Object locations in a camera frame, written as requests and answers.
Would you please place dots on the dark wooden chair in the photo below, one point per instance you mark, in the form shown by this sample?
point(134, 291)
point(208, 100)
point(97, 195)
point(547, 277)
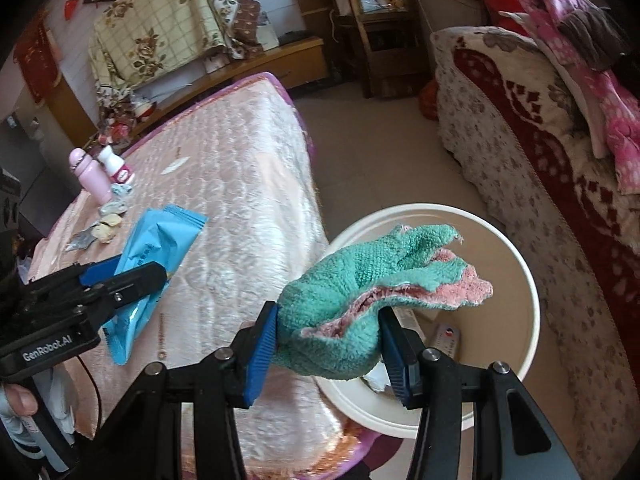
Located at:
point(380, 25)

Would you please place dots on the small red flag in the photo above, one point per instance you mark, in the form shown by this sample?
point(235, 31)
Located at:
point(74, 10)

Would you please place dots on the pink floral clothing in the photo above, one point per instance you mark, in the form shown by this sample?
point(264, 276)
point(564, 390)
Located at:
point(615, 110)

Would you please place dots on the teal and pink cloth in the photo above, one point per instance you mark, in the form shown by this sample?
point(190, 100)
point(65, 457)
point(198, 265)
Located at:
point(350, 290)

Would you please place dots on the silver foil packet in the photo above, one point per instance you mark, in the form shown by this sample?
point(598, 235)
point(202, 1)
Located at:
point(82, 243)

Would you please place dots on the cream crumpled wrapper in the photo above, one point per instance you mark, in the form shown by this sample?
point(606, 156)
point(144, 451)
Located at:
point(110, 226)

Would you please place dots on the pale crumpled wrapper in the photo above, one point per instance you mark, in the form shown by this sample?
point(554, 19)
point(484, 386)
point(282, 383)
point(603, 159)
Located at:
point(113, 206)

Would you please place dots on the red bundle on floor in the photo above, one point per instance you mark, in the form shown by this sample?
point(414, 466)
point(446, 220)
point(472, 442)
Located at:
point(429, 102)

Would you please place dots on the clear bluish wrapper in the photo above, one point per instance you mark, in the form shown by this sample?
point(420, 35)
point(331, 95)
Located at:
point(121, 190)

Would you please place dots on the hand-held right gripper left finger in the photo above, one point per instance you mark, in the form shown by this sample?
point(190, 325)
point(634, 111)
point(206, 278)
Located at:
point(262, 355)

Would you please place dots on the floral yellow cloth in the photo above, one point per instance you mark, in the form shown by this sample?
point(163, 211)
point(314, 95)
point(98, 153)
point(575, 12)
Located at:
point(160, 25)

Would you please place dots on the person's left hand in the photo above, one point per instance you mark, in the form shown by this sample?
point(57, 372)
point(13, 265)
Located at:
point(20, 400)

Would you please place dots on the red hanging scroll decoration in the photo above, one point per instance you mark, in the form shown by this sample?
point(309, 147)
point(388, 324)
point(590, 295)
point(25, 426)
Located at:
point(37, 62)

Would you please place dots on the white bottle with pink label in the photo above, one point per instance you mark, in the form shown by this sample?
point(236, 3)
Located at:
point(118, 167)

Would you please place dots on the clutter of plastic bags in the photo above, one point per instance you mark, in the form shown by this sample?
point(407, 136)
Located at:
point(122, 117)

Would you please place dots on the brown cloth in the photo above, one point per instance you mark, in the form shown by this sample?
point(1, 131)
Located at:
point(595, 40)

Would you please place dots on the wooden tv cabinet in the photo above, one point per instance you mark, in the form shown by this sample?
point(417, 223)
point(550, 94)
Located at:
point(285, 60)

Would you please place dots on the cream round bin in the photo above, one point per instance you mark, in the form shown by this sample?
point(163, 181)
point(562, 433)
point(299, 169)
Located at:
point(500, 310)

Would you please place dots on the grey refrigerator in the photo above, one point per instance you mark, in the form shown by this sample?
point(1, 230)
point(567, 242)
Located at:
point(30, 180)

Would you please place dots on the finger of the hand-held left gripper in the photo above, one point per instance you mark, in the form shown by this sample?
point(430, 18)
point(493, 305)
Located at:
point(135, 285)
point(100, 271)

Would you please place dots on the blue plastic packet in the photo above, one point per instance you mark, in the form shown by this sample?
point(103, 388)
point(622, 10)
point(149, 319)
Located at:
point(150, 245)

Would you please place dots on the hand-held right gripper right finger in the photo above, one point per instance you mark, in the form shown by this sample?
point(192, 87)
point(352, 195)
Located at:
point(397, 360)

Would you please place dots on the floral sofa cover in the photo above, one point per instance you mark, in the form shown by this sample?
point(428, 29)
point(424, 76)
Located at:
point(550, 185)

